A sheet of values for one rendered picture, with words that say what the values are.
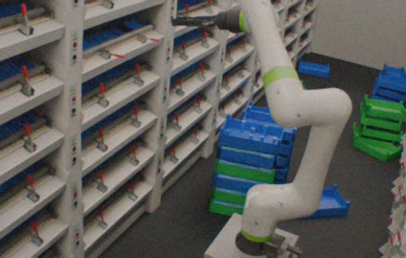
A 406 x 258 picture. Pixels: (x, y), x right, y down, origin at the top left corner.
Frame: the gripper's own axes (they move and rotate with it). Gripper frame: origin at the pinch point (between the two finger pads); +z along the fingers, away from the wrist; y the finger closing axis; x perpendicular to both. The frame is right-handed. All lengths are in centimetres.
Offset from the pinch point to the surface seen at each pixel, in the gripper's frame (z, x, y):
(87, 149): 28, -43, -36
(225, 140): -1, -64, 32
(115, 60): 16.1, -9.6, -25.5
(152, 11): 20.5, 2.8, 12.8
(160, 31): 17.5, -6.6, 12.5
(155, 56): 21.1, -17.8, 12.8
